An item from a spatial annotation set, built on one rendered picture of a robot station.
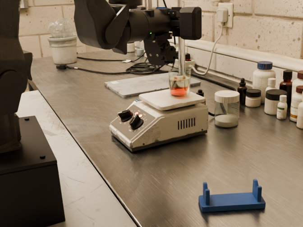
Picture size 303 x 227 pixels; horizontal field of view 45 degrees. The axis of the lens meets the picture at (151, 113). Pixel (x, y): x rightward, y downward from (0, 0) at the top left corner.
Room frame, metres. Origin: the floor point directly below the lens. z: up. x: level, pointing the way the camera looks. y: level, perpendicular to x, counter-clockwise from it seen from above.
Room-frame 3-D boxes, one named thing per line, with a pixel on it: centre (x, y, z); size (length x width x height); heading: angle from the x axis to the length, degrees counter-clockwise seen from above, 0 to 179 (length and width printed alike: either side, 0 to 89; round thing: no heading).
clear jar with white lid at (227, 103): (0.84, -0.19, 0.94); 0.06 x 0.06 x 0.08
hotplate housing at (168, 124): (0.80, -0.02, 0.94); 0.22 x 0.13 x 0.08; 116
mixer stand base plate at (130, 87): (1.27, -0.01, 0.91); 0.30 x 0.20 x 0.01; 115
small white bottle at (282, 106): (0.87, -0.33, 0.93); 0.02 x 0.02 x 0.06
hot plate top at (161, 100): (0.81, -0.05, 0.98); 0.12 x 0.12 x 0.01; 26
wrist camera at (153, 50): (0.75, -0.02, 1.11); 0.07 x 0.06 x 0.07; 44
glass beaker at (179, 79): (0.82, -0.07, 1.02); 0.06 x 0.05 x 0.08; 99
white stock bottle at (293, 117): (0.85, -0.37, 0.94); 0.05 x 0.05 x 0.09
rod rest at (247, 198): (0.49, -0.12, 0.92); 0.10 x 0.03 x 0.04; 92
